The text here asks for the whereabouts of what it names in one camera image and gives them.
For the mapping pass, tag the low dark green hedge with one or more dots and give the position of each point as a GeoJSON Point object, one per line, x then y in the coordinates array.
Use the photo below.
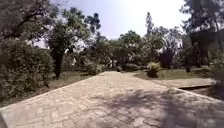
{"type": "Point", "coordinates": [130, 67]}

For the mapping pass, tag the pale green bush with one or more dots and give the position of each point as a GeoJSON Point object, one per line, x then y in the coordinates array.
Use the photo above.
{"type": "Point", "coordinates": [94, 69]}

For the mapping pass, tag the row of trees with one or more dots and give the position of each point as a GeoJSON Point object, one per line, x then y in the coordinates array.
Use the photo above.
{"type": "Point", "coordinates": [133, 50]}

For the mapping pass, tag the grey-red brick paved path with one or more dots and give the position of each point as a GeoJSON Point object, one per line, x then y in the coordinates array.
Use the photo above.
{"type": "Point", "coordinates": [100, 100]}

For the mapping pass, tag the small yellow-green bush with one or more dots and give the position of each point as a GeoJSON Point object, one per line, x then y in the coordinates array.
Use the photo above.
{"type": "Point", "coordinates": [153, 69]}

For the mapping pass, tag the grass ground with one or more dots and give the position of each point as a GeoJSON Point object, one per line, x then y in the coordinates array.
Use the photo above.
{"type": "Point", "coordinates": [68, 78]}
{"type": "Point", "coordinates": [176, 74]}

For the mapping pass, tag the tall dark-trunked tree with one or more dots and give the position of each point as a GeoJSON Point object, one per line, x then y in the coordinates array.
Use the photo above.
{"type": "Point", "coordinates": [58, 60]}

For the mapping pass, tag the large drooping tree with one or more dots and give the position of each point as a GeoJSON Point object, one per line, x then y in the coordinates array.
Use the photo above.
{"type": "Point", "coordinates": [201, 36]}

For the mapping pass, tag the large tree with bare branches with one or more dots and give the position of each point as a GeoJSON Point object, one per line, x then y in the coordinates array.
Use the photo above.
{"type": "Point", "coordinates": [20, 16]}

